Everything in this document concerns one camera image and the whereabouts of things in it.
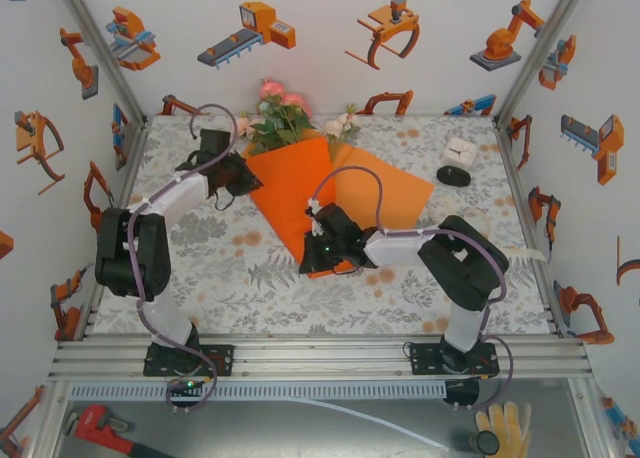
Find aluminium frame rails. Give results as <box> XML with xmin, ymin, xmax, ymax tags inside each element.
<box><xmin>47</xmin><ymin>335</ymin><xmax>594</xmax><ymax>385</ymax></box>

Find peach pink fake flower stem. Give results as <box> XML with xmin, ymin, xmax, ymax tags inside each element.
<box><xmin>234</xmin><ymin>91</ymin><xmax>314</xmax><ymax>154</ymax></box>

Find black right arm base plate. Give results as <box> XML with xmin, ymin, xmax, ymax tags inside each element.
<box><xmin>408</xmin><ymin>342</ymin><xmax>501</xmax><ymax>379</ymax></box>

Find aluminium frame leg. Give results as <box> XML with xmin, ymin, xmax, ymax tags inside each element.
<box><xmin>567</xmin><ymin>377</ymin><xmax>619</xmax><ymax>458</ymax></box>
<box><xmin>27</xmin><ymin>380</ymin><xmax>69</xmax><ymax>458</ymax></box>

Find white slotted cable duct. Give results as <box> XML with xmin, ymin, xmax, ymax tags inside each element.
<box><xmin>67</xmin><ymin>381</ymin><xmax>448</xmax><ymax>400</ymax></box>

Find orange wrapping paper sheet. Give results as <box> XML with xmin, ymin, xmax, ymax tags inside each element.
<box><xmin>242</xmin><ymin>127</ymin><xmax>436</xmax><ymax>280</ymax></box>

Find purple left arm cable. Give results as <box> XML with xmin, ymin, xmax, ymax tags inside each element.
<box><xmin>127</xmin><ymin>102</ymin><xmax>239</xmax><ymax>414</ymax></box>

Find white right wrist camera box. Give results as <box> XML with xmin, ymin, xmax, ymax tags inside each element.
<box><xmin>304</xmin><ymin>197</ymin><xmax>327</xmax><ymax>237</ymax></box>

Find circuit board with green light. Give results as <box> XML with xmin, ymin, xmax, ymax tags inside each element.
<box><xmin>167</xmin><ymin>377</ymin><xmax>211</xmax><ymax>402</ymax></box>

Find yellow work glove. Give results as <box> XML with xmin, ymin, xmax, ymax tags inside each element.
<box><xmin>473</xmin><ymin>401</ymin><xmax>533</xmax><ymax>458</ymax></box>

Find grey floral tablecloth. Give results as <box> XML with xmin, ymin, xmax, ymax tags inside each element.
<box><xmin>94</xmin><ymin>113</ymin><xmax>556</xmax><ymax>337</ymax></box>

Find red pipe wrench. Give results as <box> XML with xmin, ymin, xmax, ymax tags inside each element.
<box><xmin>64</xmin><ymin>402</ymin><xmax>176</xmax><ymax>458</ymax></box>

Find black oval object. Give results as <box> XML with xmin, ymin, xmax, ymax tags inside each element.
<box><xmin>436</xmin><ymin>165</ymin><xmax>473</xmax><ymax>187</ymax></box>

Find black round cylinder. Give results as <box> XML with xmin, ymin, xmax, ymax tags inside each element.
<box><xmin>469</xmin><ymin>429</ymin><xmax>501</xmax><ymax>457</ymax></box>

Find cream printed ribbon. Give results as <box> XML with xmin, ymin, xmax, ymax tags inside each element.
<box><xmin>502</xmin><ymin>246</ymin><xmax>547</xmax><ymax>264</ymax></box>

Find small black box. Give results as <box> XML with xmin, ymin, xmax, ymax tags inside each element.
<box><xmin>444</xmin><ymin>377</ymin><xmax>481</xmax><ymax>407</ymax></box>

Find cream fake flower stem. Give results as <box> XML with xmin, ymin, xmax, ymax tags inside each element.
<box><xmin>319</xmin><ymin>105</ymin><xmax>362</xmax><ymax>147</ymax></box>

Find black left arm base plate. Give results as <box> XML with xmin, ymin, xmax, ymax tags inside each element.
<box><xmin>143</xmin><ymin>344</ymin><xmax>236</xmax><ymax>378</ymax></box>

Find aluminium corner post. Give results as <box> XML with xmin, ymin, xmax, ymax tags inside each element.
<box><xmin>52</xmin><ymin>0</ymin><xmax>149</xmax><ymax>124</ymax></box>
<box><xmin>494</xmin><ymin>0</ymin><xmax>594</xmax><ymax>124</ymax></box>

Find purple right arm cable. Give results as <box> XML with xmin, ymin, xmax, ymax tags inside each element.
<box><xmin>307</xmin><ymin>163</ymin><xmax>517</xmax><ymax>413</ymax></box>

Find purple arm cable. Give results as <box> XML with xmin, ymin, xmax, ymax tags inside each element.
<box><xmin>127</xmin><ymin>102</ymin><xmax>239</xmax><ymax>414</ymax></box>
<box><xmin>307</xmin><ymin>163</ymin><xmax>517</xmax><ymax>413</ymax></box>

